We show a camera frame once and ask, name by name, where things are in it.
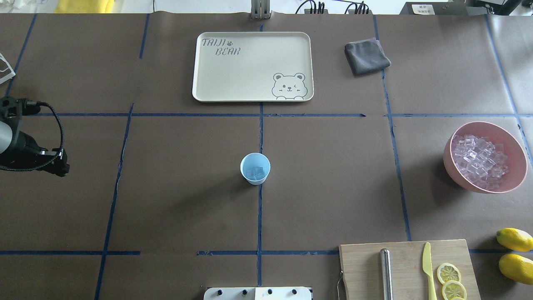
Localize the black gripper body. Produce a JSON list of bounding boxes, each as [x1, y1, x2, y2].
[[0, 131, 68, 172]]

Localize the clear ice cube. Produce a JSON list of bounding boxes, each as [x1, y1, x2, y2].
[[244, 167, 257, 180], [255, 167, 265, 180]]

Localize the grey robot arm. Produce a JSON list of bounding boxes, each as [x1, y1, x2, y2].
[[0, 121, 70, 177]]

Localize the light blue plastic cup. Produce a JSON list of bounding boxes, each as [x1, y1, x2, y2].
[[240, 152, 271, 185]]

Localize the pink bowl of ice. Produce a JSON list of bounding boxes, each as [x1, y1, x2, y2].
[[442, 121, 528, 194]]

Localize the yellow folded cloth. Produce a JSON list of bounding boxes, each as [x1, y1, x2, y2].
[[53, 0, 115, 14]]

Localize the cream bear tray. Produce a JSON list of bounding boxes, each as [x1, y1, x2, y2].
[[192, 32, 314, 103]]

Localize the black power strip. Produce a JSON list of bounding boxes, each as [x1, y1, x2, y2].
[[299, 5, 373, 15]]

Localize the wooden cutting board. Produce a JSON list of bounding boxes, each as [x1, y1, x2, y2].
[[339, 239, 481, 300]]

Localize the grey folded cloth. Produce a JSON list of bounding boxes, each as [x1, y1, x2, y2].
[[344, 38, 391, 76]]

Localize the yellow plastic knife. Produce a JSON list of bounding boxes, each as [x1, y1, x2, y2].
[[421, 242, 437, 300]]

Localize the lemon slices row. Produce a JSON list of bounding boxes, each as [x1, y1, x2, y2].
[[436, 263, 468, 300]]

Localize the whole lemon far side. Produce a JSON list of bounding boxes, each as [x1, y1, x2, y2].
[[496, 227, 533, 252]]

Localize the whole lemon near bowl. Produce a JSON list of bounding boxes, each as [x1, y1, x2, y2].
[[498, 254, 533, 285]]

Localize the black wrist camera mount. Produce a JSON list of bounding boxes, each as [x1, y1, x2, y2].
[[0, 97, 41, 121]]

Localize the white wire cup rack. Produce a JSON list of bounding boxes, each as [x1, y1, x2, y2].
[[0, 53, 16, 84]]

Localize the aluminium frame post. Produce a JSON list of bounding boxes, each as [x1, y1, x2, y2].
[[251, 0, 271, 20]]

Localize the steel handled knife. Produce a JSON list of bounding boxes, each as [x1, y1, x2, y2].
[[379, 248, 394, 300]]

